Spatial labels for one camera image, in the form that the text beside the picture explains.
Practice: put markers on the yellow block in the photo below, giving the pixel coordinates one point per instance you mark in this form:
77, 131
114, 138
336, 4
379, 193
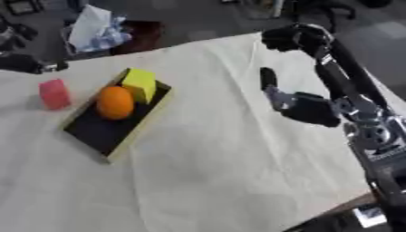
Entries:
141, 83

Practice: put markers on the bin with white bags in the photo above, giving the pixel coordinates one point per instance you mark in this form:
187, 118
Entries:
95, 30

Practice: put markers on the pink cylinder block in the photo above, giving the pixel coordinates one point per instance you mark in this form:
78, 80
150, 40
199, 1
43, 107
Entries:
54, 94

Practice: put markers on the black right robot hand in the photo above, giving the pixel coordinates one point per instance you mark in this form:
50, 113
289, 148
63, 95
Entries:
309, 108

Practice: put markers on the tan cardboard box black inside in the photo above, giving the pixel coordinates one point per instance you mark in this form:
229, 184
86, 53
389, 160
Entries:
108, 133

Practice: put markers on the dark red stool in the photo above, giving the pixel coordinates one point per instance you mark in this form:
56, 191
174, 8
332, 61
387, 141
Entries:
141, 35

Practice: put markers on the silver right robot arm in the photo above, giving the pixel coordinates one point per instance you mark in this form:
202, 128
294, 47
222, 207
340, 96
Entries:
383, 151

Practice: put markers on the black office chair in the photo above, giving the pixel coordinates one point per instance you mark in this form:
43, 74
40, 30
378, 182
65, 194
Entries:
322, 9

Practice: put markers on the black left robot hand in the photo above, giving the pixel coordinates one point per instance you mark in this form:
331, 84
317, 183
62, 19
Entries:
21, 62

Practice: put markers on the small white device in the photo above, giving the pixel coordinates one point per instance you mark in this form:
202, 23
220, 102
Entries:
369, 216

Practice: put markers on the orange toy fruit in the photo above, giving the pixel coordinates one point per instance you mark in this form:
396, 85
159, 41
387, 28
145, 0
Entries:
114, 103

